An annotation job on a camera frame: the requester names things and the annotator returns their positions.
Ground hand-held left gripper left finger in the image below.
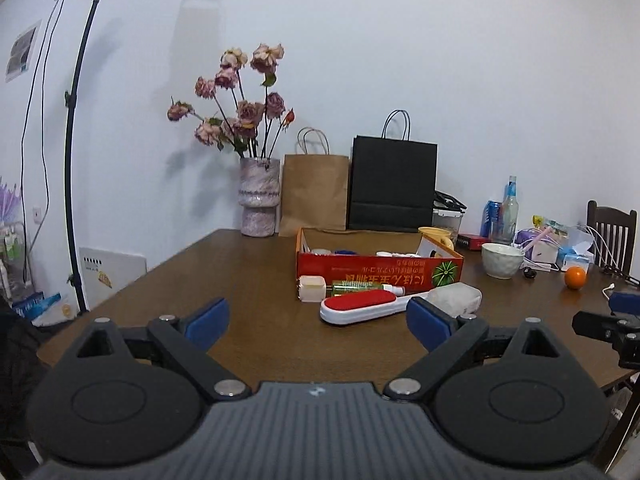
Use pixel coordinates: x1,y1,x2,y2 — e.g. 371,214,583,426
75,297,252,402

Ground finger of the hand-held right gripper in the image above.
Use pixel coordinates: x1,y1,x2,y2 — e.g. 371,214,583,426
572,311,640,368
609,291,640,315

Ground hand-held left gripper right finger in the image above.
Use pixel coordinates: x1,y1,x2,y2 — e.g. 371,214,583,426
382,297,563,402

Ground red cardboard box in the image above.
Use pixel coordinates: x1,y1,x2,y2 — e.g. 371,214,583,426
295,227,465,297

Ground blue tissue pack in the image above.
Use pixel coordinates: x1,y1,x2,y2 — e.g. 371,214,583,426
556,247,596,272

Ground dark wooden chair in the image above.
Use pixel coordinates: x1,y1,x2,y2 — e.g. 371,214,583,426
586,200,640,286

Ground white lint brush red pad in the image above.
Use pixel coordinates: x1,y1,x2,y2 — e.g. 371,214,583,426
320,290,431,326

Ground clear plastic bag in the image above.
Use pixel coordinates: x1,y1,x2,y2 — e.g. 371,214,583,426
567,225,596,256

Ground yellow mug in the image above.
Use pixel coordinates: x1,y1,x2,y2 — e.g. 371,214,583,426
418,226,456,251

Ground white bowl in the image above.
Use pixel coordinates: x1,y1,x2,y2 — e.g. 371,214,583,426
481,242,526,280

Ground white flat carton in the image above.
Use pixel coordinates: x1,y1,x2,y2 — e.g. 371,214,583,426
79,246,148,312

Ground clear container with black lid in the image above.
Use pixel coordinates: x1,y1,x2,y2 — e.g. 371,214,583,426
432,190,468,242

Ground yellow green snack packet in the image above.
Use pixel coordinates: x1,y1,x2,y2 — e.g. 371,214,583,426
532,215,570,236

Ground mottled pink vase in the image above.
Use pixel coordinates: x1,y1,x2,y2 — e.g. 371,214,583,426
238,157,282,237

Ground clear glass bottle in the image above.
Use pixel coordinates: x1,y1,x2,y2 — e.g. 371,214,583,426
501,175,520,245

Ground black paper bag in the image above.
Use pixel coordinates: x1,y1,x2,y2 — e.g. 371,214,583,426
347,109,439,234

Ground brown paper bag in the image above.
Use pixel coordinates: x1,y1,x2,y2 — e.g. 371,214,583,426
278,127,350,237

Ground blue packet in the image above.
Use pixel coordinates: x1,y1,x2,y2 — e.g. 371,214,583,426
12,292,64,319

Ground dried pink roses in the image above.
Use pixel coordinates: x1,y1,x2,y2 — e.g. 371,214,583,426
167,43,296,159

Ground purple flower decoration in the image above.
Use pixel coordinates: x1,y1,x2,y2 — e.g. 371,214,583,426
0,177,22,222

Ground black studio light on stand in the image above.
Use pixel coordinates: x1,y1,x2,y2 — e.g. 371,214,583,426
48,0,136,317

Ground white cables bundle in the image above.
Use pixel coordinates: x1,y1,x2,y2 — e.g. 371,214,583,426
584,225,627,272

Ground black light cable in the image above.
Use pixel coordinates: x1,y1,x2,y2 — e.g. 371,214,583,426
19,0,67,288

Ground wall picture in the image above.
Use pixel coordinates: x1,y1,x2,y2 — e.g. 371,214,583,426
5,20,42,84

